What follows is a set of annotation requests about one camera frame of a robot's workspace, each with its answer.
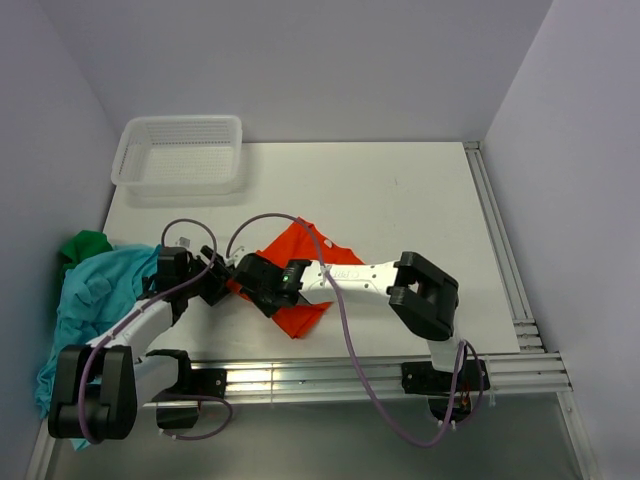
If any orange t shirt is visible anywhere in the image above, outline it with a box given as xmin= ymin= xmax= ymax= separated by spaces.
xmin=257 ymin=220 xmax=363 ymax=339

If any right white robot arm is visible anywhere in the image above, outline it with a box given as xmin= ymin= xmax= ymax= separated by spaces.
xmin=232 ymin=252 xmax=468 ymax=390

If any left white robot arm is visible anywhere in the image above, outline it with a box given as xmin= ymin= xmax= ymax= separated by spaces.
xmin=48 ymin=246 xmax=231 ymax=444

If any teal t shirt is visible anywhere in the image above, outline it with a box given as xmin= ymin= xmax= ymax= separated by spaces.
xmin=34 ymin=245 xmax=160 ymax=419

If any green t shirt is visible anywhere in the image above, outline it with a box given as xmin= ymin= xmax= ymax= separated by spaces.
xmin=59 ymin=230 xmax=113 ymax=276

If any white perforated plastic basket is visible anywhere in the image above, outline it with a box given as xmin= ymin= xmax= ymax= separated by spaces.
xmin=111 ymin=115 xmax=249 ymax=206

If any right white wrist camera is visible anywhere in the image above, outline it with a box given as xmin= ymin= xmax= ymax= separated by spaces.
xmin=225 ymin=246 xmax=246 ymax=266

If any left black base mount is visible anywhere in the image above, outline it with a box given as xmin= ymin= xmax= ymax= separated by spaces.
xmin=152 ymin=368 xmax=227 ymax=433

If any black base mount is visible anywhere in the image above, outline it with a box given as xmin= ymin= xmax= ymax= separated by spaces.
xmin=152 ymin=368 xmax=227 ymax=433
xmin=401 ymin=357 xmax=491 ymax=424

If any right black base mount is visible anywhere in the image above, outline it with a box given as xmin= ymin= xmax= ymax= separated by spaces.
xmin=401 ymin=357 xmax=491 ymax=424

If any right aluminium rail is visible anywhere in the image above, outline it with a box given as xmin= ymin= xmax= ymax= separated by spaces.
xmin=464 ymin=142 xmax=602 ymax=479

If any aluminium rail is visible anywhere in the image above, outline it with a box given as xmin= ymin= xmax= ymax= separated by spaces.
xmin=122 ymin=349 xmax=574 ymax=409
xmin=464 ymin=142 xmax=602 ymax=479

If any front aluminium rail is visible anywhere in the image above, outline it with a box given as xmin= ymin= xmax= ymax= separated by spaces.
xmin=122 ymin=349 xmax=574 ymax=409

